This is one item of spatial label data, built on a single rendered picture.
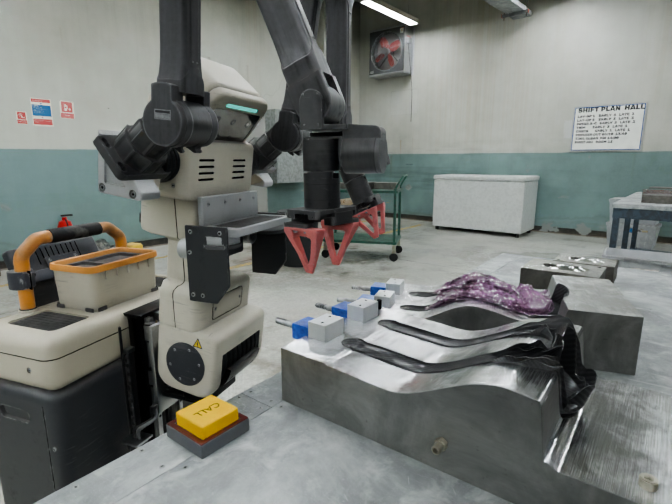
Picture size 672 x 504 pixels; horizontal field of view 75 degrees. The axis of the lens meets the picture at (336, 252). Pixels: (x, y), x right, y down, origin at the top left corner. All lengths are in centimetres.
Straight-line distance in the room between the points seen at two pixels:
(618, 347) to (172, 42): 91
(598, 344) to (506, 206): 646
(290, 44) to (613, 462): 65
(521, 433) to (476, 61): 824
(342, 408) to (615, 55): 763
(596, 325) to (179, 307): 83
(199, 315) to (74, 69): 544
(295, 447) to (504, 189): 686
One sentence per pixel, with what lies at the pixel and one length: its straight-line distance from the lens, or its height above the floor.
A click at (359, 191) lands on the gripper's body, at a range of 109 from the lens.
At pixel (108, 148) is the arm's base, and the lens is 86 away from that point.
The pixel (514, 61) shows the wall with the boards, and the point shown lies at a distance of 838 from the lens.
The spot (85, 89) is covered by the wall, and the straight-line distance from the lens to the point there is 629.
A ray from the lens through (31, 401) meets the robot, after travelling 120.
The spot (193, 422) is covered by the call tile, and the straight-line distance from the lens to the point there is 65.
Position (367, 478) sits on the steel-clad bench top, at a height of 80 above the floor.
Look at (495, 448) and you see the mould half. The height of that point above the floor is 86.
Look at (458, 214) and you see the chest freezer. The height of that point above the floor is 29.
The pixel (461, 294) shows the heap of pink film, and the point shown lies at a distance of 94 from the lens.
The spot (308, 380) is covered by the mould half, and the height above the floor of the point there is 85.
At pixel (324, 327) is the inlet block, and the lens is 70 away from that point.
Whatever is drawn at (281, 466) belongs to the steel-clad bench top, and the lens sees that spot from 61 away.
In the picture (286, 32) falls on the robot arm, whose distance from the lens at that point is 70.
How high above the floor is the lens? 117
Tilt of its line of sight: 12 degrees down
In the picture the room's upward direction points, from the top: straight up
